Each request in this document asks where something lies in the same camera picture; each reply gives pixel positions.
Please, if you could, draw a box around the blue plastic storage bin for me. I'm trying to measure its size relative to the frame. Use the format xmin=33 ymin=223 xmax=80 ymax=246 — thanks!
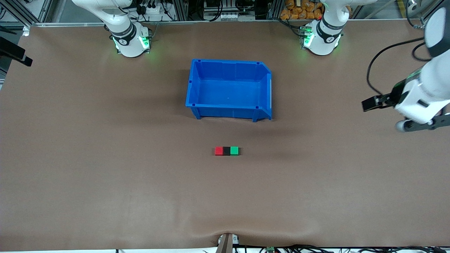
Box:
xmin=185 ymin=59 xmax=273 ymax=123

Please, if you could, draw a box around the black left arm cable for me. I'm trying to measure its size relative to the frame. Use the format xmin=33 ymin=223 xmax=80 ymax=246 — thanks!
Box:
xmin=367 ymin=37 xmax=433 ymax=96

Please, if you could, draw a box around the brown table mat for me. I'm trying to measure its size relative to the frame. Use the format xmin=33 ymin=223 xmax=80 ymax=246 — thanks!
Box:
xmin=0 ymin=19 xmax=450 ymax=252

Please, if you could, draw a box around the orange snack bags pile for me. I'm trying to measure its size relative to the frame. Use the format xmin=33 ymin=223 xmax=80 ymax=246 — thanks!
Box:
xmin=280 ymin=0 xmax=324 ymax=20

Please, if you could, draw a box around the brown camera mount post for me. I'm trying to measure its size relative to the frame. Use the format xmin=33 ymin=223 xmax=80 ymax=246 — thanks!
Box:
xmin=216 ymin=233 xmax=239 ymax=253

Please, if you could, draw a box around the white power strip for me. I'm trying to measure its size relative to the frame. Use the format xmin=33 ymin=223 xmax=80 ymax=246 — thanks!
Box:
xmin=135 ymin=4 xmax=166 ymax=16

